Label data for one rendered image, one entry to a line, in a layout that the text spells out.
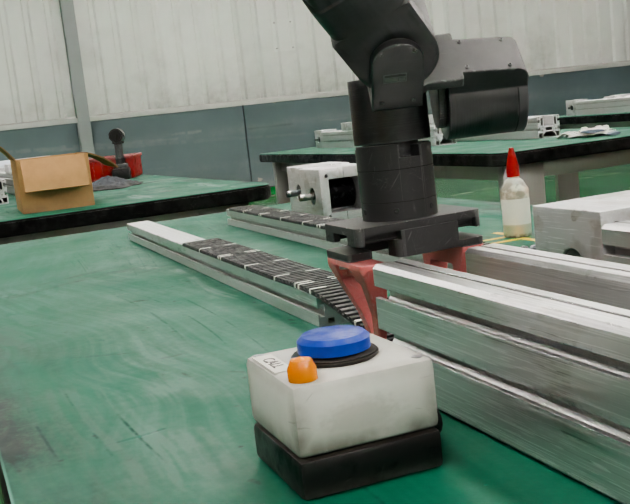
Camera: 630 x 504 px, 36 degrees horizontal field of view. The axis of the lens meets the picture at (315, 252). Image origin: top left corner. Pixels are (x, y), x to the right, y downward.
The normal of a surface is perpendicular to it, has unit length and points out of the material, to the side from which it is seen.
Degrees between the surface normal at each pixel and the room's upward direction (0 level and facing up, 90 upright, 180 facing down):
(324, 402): 90
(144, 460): 0
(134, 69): 90
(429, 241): 90
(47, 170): 63
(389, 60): 133
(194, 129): 90
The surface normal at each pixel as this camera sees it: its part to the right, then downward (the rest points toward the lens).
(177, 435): -0.11, -0.98
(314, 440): 0.36, 0.10
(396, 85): 0.11, 0.77
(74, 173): 0.29, -0.27
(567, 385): -0.93, 0.15
